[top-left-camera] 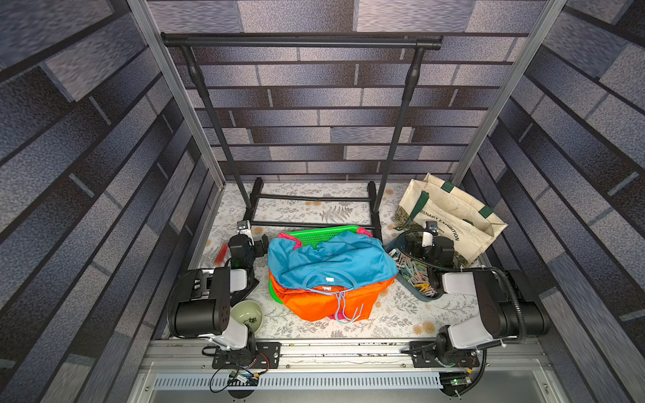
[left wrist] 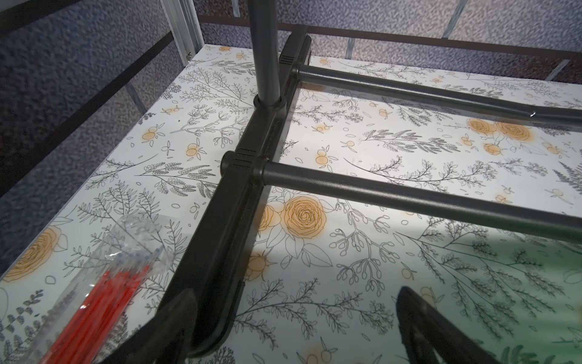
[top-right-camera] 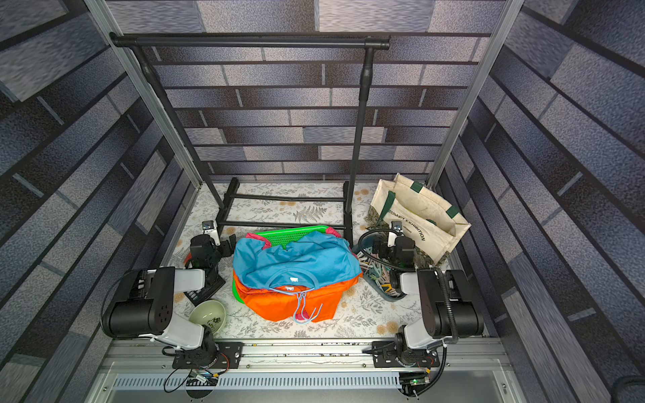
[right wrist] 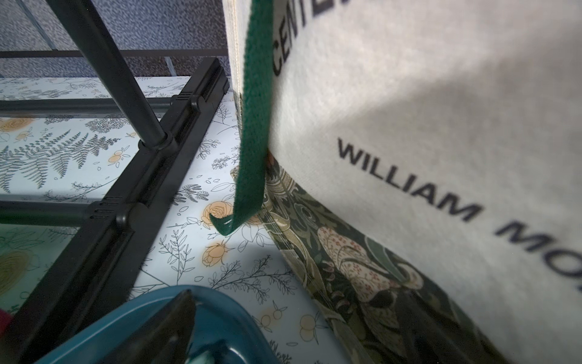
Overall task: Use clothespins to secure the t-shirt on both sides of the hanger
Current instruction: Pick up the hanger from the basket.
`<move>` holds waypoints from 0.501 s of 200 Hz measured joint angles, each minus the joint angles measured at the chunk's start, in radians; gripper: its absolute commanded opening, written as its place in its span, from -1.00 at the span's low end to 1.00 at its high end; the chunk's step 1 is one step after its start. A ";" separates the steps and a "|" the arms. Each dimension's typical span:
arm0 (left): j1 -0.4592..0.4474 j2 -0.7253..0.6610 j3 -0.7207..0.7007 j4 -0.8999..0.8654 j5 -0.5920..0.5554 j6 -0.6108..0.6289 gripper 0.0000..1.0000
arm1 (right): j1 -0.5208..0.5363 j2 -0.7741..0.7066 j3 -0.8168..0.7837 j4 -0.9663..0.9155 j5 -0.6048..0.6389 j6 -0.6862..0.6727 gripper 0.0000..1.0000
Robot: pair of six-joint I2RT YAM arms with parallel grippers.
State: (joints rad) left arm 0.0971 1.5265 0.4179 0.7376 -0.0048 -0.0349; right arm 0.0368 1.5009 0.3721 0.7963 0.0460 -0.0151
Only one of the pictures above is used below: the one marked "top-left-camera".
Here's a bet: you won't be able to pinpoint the orange garment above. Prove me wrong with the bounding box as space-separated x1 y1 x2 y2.
269 274 395 323

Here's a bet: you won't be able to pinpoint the spare wire hangers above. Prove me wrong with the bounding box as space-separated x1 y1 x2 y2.
305 286 371 324

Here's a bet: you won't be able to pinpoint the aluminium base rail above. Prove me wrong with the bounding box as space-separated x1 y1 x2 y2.
135 339 554 395

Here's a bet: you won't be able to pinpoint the teal clothespin tray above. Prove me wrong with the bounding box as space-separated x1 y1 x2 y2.
386 229 455 302

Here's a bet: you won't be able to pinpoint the black clothes rack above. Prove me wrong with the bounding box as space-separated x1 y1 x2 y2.
161 33 443 239

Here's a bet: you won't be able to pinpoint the blue t-shirt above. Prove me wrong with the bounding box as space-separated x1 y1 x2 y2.
267 231 398 290

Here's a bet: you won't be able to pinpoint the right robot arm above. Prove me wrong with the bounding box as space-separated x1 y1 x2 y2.
392 229 551 368

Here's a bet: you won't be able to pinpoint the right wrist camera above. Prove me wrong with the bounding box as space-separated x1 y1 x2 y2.
422 221 438 248

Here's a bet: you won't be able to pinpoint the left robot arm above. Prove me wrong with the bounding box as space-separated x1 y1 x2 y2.
166 233 269 353

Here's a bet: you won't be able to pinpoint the cream tote bag green handles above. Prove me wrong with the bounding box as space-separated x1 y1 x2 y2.
393 174 507 265

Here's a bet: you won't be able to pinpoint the green plastic laundry basket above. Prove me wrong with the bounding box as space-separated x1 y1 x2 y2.
268 225 374 305

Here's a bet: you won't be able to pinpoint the green ceramic bowl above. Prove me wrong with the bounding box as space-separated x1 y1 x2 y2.
231 300 264 333

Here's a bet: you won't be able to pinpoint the pink garment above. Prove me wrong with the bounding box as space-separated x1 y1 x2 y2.
278 225 373 248

